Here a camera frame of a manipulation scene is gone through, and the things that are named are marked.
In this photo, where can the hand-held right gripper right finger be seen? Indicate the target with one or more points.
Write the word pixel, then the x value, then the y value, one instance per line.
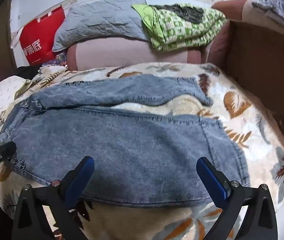
pixel 213 181

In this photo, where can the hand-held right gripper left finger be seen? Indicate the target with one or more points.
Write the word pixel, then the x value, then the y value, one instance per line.
pixel 78 180

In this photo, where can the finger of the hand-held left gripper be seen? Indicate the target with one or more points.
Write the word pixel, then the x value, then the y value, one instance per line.
pixel 5 150

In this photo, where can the blue denim pants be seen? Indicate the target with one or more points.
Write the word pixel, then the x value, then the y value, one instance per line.
pixel 132 142

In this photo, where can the leaf-print fleece blanket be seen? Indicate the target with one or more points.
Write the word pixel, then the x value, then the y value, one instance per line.
pixel 244 130

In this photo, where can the colourful packet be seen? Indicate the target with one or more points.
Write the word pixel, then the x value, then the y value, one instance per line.
pixel 60 58

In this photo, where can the red paper bag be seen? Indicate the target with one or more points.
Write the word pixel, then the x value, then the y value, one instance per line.
pixel 39 37

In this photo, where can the brown cardboard box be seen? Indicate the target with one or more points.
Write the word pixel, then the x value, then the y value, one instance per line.
pixel 262 62

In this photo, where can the pink sofa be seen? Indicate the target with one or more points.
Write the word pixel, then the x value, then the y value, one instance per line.
pixel 112 52

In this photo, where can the green patterned cloth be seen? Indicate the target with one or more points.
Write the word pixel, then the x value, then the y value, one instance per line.
pixel 182 30

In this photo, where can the grey quilted pillow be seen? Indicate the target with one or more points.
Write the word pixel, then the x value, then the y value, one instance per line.
pixel 102 22

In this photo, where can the dark grey cloth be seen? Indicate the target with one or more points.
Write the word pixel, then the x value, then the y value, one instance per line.
pixel 182 11

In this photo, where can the grey rumpled cloth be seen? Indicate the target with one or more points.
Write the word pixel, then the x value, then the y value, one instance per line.
pixel 274 10

